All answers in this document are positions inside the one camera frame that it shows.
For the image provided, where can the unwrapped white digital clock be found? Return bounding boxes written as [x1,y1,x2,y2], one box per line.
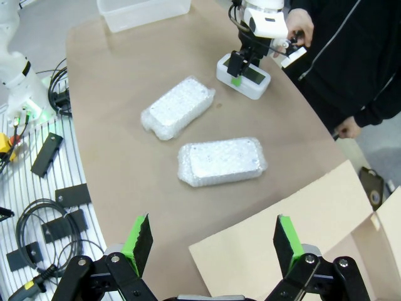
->
[216,53,271,100]

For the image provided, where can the black flat bracket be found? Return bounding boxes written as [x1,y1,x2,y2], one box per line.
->
[30,132,65,179]
[41,209,87,244]
[6,241,43,271]
[55,184,92,208]

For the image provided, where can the person in black jacket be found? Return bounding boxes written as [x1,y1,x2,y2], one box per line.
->
[283,0,401,131]

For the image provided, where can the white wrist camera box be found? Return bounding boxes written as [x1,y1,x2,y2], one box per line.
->
[244,6,288,40]

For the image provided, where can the bubble-wrapped clock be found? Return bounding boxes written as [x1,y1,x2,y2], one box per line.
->
[177,137,269,188]
[140,75,216,141]

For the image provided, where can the yellow black cable connector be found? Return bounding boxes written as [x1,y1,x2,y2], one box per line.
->
[8,277,46,301]

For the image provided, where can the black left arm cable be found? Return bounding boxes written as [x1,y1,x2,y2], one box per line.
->
[227,3,251,35]

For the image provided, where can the yellow emergency stop box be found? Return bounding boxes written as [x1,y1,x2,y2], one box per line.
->
[0,132,20,162]

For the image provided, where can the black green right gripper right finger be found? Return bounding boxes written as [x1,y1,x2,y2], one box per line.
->
[266,214,372,301]

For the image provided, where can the black coiled cable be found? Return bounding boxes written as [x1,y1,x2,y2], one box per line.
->
[15,199,106,278]
[46,58,73,116]

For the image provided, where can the clear plastic container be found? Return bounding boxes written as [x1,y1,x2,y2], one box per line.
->
[96,0,192,34]

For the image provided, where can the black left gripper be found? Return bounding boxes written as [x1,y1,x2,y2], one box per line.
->
[227,29,273,87]

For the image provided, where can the brown cardboard box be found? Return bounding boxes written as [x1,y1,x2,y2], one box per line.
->
[187,159,401,301]

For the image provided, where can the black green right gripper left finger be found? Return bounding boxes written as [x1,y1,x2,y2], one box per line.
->
[58,213,157,301]

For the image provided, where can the red and green plug cables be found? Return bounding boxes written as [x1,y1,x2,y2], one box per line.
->
[11,108,34,148]

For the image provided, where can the person's bare hand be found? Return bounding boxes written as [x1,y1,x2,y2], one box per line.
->
[337,117,361,139]
[286,8,315,48]

